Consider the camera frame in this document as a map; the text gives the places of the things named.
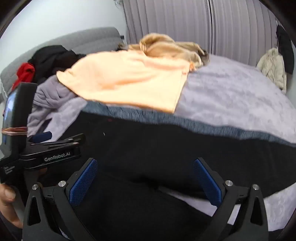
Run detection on beige puffer jacket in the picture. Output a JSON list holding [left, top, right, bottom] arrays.
[[256, 47, 287, 92]]

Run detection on tan striped garment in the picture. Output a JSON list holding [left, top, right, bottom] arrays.
[[128, 32, 210, 71]]

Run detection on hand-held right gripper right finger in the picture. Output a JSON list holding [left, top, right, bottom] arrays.
[[193, 158, 270, 241]]

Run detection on red clothing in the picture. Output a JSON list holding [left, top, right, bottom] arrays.
[[11, 63, 36, 90]]

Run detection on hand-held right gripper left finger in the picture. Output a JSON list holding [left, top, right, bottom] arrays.
[[22, 158, 99, 241]]

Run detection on grey pleated curtain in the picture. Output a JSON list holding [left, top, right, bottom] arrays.
[[120, 0, 296, 93]]

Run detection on grey upholstered headboard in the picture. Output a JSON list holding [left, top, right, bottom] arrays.
[[0, 27, 126, 99]]

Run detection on black pants with patterned waistband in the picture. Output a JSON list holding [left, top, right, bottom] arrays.
[[25, 101, 296, 241]]

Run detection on peach cloth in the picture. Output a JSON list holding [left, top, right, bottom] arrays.
[[57, 50, 190, 114]]

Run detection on person's left hand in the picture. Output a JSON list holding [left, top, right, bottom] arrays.
[[0, 183, 23, 229]]

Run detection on black clothing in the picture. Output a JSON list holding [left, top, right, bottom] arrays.
[[28, 45, 86, 84]]

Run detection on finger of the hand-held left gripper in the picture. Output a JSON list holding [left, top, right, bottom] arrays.
[[46, 133, 86, 149], [30, 131, 53, 143]]

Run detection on grey fleece blanket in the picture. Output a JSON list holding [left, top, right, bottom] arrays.
[[26, 54, 296, 232]]

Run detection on black hanging garment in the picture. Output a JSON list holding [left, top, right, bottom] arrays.
[[276, 24, 295, 75]]

